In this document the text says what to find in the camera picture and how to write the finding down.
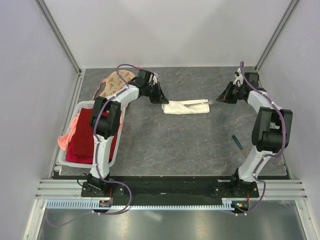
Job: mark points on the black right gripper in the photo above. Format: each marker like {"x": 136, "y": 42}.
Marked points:
{"x": 225, "y": 96}

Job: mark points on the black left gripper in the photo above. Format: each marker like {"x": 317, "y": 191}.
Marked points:
{"x": 159, "y": 98}

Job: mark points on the white cloth napkin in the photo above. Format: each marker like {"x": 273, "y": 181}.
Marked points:
{"x": 186, "y": 107}

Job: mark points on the green handled wooden spoon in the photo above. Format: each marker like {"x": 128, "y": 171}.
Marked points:
{"x": 239, "y": 145}

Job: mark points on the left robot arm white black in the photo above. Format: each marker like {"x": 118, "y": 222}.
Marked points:
{"x": 106, "y": 123}

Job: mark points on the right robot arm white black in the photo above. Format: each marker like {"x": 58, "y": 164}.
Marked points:
{"x": 270, "y": 134}

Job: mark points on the floral beige eye mask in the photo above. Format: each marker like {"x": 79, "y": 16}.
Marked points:
{"x": 113, "y": 83}

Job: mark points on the white plastic basket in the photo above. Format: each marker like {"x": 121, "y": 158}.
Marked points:
{"x": 62, "y": 155}

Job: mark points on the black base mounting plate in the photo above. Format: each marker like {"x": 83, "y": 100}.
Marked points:
{"x": 145, "y": 189}

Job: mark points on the red cloth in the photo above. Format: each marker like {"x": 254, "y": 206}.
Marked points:
{"x": 81, "y": 146}

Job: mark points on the pink cloth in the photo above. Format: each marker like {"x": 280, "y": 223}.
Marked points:
{"x": 64, "y": 140}

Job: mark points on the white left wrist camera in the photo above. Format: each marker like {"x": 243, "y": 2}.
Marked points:
{"x": 155, "y": 80}

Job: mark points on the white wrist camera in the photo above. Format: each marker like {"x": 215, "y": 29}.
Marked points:
{"x": 238, "y": 82}
{"x": 155, "y": 80}

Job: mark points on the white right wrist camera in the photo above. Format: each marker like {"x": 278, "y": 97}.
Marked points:
{"x": 238, "y": 82}

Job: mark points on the white slotted cable duct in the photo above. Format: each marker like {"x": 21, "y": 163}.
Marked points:
{"x": 96, "y": 204}

